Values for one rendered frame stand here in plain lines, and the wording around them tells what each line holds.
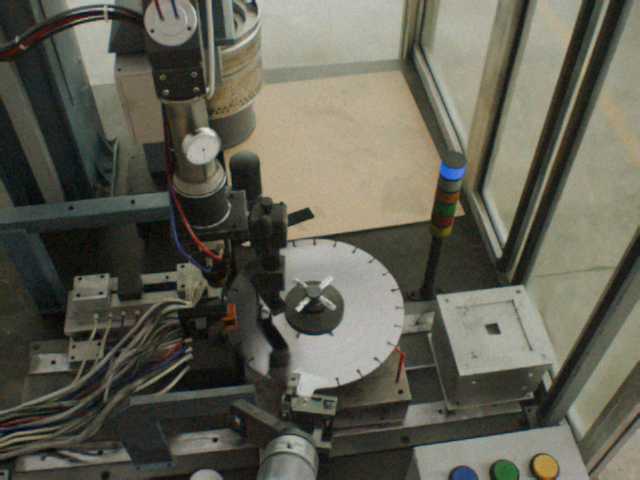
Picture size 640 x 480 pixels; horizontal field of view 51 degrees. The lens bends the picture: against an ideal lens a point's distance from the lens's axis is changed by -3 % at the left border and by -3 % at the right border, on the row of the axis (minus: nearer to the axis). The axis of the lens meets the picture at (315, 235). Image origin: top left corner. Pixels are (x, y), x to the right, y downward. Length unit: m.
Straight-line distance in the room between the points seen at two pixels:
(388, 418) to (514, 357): 0.27
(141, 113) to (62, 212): 0.46
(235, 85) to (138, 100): 0.76
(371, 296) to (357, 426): 0.26
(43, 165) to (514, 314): 1.06
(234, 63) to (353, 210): 0.45
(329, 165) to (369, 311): 0.62
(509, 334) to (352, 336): 0.31
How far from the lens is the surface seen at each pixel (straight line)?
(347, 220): 1.66
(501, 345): 1.33
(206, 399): 1.14
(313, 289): 1.23
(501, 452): 1.23
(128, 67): 0.93
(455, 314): 1.34
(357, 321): 1.25
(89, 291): 1.43
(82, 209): 1.37
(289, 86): 2.05
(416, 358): 1.45
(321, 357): 1.21
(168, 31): 0.81
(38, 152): 1.61
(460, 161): 1.25
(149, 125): 0.97
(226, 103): 1.71
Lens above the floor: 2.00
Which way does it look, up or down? 50 degrees down
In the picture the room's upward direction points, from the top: straight up
